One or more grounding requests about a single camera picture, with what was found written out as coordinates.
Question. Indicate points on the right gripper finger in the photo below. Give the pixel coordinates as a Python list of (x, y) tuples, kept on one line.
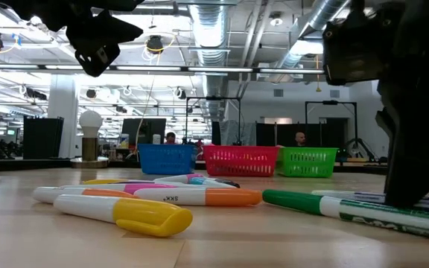
[(415, 149)]

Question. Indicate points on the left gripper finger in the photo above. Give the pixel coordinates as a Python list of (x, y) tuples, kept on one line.
[(121, 4), (103, 28)]

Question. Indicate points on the long ceiling light strip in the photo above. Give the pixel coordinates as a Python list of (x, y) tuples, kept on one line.
[(147, 68)]

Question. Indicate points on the white pillar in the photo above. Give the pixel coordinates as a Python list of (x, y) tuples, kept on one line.
[(63, 111)]

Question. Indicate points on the white bulb brass base lamp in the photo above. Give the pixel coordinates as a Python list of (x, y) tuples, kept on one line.
[(89, 123)]

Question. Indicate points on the green plastic basket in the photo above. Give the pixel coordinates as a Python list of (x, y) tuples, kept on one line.
[(305, 162)]

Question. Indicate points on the dark computer monitor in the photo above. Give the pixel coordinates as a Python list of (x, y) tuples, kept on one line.
[(155, 128)]

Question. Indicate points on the person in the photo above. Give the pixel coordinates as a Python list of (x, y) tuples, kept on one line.
[(170, 138), (300, 139)]

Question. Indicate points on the black partition panel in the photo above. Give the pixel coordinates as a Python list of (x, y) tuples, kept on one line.
[(285, 134), (43, 137)]

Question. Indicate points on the thin green Expo marker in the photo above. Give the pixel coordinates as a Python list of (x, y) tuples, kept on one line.
[(292, 201)]

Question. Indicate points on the blue plastic basket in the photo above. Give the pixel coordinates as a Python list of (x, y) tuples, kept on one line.
[(166, 160)]

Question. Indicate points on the yellow cap white marker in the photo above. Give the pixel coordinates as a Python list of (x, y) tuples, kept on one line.
[(147, 216), (103, 181)]

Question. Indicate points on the purple cap white marker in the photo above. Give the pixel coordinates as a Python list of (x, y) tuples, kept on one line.
[(140, 182)]

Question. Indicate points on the orange cap white marker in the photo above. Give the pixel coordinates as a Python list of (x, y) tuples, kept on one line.
[(106, 193), (233, 197)]

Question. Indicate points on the pink cap white marker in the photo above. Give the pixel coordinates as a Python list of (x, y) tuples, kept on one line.
[(147, 188), (195, 175)]

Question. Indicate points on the red plastic basket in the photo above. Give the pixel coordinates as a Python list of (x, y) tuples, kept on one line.
[(240, 160)]

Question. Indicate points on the blue cap white marker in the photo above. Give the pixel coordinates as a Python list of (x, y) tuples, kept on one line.
[(197, 181)]

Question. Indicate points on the black cap white marker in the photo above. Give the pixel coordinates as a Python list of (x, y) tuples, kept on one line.
[(229, 182)]

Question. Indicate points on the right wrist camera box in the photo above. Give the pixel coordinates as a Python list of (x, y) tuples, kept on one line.
[(352, 56)]

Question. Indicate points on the silver ventilation duct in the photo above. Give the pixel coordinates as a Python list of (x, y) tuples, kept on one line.
[(322, 15), (209, 37)]

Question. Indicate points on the black rig frame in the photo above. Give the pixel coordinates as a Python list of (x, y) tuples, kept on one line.
[(330, 102)]

